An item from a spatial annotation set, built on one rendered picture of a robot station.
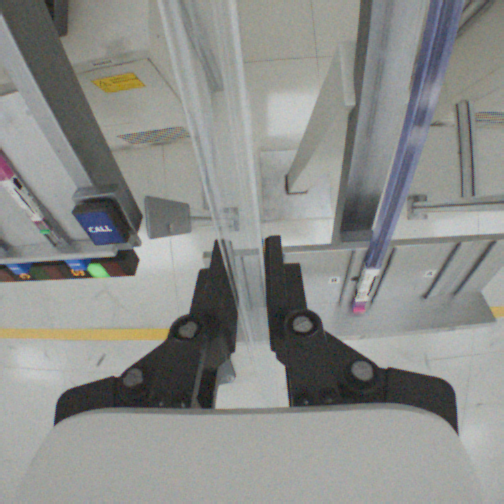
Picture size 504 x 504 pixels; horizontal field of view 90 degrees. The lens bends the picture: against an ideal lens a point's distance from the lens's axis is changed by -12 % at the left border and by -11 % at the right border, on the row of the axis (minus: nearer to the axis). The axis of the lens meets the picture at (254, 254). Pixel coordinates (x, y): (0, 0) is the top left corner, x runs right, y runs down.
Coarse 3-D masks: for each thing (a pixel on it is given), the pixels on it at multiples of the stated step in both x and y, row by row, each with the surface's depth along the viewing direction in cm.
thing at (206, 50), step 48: (192, 0) 4; (192, 48) 5; (240, 48) 5; (192, 96) 6; (240, 96) 6; (192, 144) 6; (240, 144) 6; (240, 192) 7; (240, 240) 9; (240, 288) 11
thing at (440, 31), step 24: (432, 0) 12; (456, 0) 11; (432, 24) 13; (456, 24) 12; (432, 48) 13; (432, 72) 14; (432, 96) 15; (408, 120) 17; (408, 144) 18; (408, 168) 19; (384, 216) 23; (384, 240) 25
